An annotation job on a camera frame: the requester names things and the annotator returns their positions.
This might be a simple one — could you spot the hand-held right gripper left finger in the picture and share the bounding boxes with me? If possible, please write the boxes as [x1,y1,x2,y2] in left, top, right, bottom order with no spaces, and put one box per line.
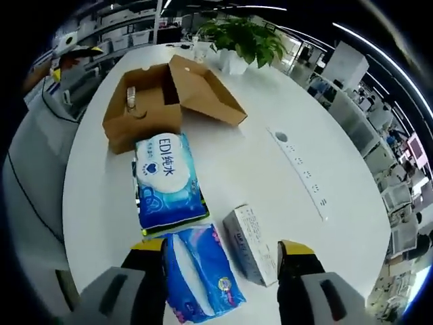
[79,238,170,325]

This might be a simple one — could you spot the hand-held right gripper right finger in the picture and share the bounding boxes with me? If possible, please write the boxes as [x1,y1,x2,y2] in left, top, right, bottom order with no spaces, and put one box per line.
[276,239,368,325]

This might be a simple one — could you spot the small clear bottle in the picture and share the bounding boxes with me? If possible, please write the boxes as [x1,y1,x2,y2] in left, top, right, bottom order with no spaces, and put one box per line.
[125,86,138,112]

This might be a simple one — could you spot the blue soft tissue pack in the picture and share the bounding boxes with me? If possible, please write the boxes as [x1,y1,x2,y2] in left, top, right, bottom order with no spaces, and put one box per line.
[161,223,247,322]

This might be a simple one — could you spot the small white carton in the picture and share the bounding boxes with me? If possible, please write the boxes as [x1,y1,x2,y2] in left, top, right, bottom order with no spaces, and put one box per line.
[222,202,282,288]

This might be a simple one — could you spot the brown cardboard shoe box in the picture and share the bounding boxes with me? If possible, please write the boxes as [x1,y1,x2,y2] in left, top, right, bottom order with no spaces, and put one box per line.
[102,53,249,156]

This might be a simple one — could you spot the white blue wet wipes pack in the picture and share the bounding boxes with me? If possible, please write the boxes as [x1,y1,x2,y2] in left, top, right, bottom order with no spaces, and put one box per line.
[134,132,210,228]

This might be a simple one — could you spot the white office chair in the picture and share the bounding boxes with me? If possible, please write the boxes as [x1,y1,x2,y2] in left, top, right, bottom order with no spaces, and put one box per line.
[60,57,104,121]

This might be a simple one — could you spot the grey metal storage shelf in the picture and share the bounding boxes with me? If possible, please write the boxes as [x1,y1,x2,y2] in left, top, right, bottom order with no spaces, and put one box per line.
[77,0,160,51]

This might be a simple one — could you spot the black desktop monitor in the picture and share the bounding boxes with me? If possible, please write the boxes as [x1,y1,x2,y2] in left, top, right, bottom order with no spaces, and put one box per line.
[157,28,182,45]

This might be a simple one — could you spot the white power strip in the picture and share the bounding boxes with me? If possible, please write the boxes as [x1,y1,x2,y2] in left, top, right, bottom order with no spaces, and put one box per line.
[265,126,332,223]

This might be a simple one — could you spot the green potted plant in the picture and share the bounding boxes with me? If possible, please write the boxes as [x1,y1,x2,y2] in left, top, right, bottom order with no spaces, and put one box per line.
[198,17,289,76]

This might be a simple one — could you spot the pink display screen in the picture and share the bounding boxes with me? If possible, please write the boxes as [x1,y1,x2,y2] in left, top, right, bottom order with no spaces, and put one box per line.
[407,133,428,167]

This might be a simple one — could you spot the curved ceiling light strip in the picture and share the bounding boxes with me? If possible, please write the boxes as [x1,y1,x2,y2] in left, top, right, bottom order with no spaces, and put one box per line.
[332,22,433,114]

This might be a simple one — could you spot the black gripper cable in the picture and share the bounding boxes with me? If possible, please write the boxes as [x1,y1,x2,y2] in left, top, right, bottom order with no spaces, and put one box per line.
[41,77,79,123]
[5,148,66,242]

